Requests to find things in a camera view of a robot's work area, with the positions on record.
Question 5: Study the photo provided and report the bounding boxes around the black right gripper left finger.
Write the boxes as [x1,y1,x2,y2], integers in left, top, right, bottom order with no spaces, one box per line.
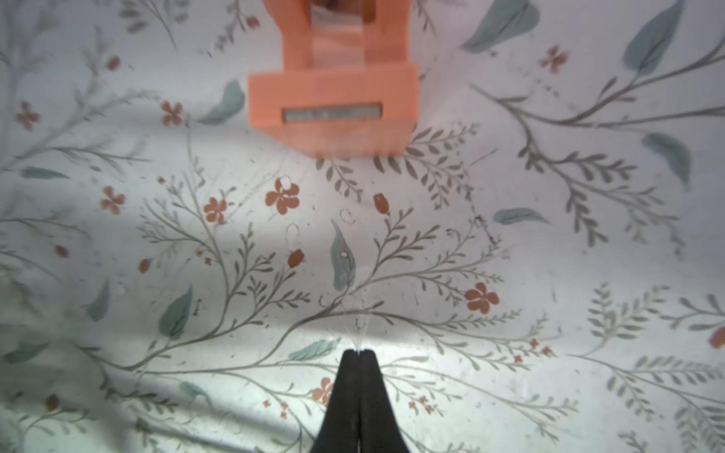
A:
[311,349,361,453]

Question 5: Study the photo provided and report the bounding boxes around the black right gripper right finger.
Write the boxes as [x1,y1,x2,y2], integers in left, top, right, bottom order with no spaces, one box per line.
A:
[360,350,409,453]

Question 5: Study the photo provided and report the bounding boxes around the clear tape roll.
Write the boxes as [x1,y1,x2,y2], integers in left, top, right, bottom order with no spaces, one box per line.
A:
[311,0,364,68]

